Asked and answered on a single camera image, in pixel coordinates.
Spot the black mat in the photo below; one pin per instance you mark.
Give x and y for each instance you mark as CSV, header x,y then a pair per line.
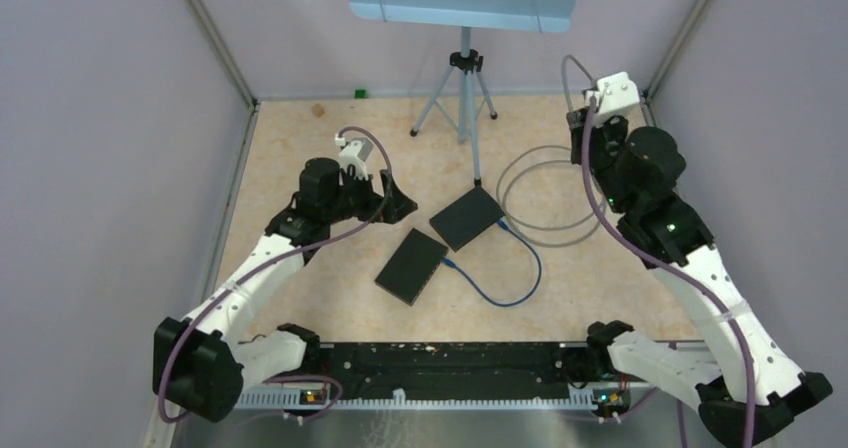
x,y
411,266

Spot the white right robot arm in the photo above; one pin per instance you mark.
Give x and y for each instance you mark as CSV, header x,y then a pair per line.
x,y
748,383

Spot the black network switch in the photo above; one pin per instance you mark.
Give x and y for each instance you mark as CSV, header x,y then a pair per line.
x,y
466,218

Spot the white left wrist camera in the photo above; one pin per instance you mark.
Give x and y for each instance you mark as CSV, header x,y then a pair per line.
x,y
353,156

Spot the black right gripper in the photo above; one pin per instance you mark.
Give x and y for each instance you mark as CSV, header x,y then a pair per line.
x,y
617,125

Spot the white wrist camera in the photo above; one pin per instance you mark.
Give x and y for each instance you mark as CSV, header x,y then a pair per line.
x,y
353,156
615,95

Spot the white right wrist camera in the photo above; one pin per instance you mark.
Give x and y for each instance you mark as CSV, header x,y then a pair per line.
x,y
615,95

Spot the light blue tripod stand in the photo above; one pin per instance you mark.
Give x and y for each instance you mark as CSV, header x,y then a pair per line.
x,y
536,16

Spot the small wooden cube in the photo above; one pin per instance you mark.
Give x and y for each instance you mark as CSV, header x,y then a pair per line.
x,y
318,110

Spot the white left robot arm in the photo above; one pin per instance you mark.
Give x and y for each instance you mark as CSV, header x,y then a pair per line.
x,y
201,362

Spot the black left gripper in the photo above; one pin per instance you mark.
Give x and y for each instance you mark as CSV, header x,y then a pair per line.
x,y
391,208

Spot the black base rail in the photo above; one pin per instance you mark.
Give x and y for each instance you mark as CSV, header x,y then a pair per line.
x,y
467,371

